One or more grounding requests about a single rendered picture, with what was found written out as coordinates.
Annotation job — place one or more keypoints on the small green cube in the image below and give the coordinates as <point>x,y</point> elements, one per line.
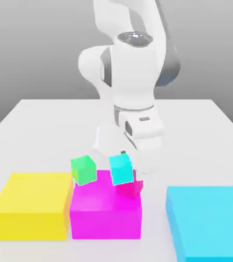
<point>84,171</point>

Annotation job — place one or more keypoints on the large yellow box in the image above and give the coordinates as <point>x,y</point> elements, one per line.
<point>32,204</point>

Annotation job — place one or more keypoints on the large magenta box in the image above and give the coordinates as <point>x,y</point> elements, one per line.
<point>104,215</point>

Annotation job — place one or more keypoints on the large cyan box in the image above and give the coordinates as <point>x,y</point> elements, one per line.
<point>210,223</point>

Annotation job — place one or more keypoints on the small magenta cube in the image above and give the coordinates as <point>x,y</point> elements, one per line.
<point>131,190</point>

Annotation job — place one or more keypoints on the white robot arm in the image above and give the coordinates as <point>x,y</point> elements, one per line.
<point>132,77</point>

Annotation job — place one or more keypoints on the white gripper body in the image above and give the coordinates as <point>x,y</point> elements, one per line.
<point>149,153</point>

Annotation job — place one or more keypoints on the small cyan cube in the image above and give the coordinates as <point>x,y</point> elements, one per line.
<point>121,171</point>

